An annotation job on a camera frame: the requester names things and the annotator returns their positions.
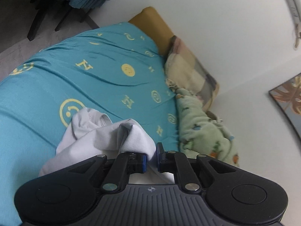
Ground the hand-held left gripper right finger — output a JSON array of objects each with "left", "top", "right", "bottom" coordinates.
[{"left": 156, "top": 142, "right": 238, "bottom": 192}]

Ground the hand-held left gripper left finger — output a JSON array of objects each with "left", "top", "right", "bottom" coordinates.
[{"left": 68, "top": 151, "right": 148, "bottom": 192}]

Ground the white t-shirt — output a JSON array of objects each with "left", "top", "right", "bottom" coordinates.
[{"left": 39, "top": 108, "right": 176, "bottom": 185}]

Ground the green printed fleece blanket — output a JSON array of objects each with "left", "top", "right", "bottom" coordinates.
[{"left": 175, "top": 88, "right": 240, "bottom": 168}]

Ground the patchwork pillow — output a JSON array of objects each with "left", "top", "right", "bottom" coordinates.
[{"left": 164, "top": 35, "right": 220, "bottom": 112}]

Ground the tan bed headboard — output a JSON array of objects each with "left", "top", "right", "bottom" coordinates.
[{"left": 128, "top": 7, "right": 176, "bottom": 56}]

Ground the framed wall picture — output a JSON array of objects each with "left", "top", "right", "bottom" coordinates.
[{"left": 269, "top": 73, "right": 301, "bottom": 142}]

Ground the white wall conduit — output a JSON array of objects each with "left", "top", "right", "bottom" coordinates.
[{"left": 280, "top": 0, "right": 301, "bottom": 50}]

